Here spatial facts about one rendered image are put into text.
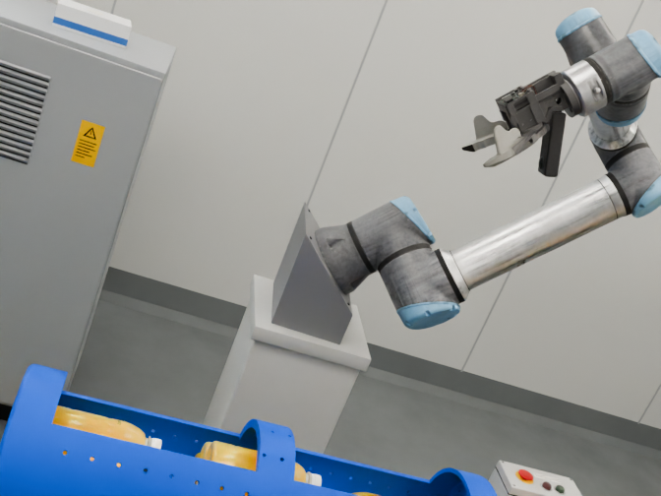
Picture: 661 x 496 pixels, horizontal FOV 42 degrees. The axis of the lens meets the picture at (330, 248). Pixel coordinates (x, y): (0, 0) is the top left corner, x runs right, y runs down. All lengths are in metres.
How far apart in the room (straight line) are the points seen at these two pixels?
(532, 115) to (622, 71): 0.16
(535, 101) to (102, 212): 1.81
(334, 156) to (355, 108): 0.26
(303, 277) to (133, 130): 0.96
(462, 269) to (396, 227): 0.20
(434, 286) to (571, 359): 2.93
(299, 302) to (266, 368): 0.20
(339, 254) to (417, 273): 0.21
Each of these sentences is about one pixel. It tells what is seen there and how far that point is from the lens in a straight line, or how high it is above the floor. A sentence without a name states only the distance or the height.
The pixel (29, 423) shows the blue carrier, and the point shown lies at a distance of 1.44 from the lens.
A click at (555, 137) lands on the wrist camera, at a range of 1.56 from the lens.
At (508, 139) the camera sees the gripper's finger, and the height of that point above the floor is 1.84.
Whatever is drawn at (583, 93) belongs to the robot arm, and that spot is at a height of 1.95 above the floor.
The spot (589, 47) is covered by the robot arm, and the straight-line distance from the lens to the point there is 1.72.
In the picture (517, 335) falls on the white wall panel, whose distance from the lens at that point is 4.83.
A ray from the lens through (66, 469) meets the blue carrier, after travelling 1.43.
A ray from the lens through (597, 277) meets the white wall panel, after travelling 4.83.
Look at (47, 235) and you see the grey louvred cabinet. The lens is 3.06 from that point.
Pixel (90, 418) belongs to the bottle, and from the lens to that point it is 1.58.
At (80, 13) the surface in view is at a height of 1.51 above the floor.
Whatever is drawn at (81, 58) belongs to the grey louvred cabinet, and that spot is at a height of 1.41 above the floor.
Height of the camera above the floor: 2.05
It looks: 19 degrees down
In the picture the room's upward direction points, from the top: 22 degrees clockwise
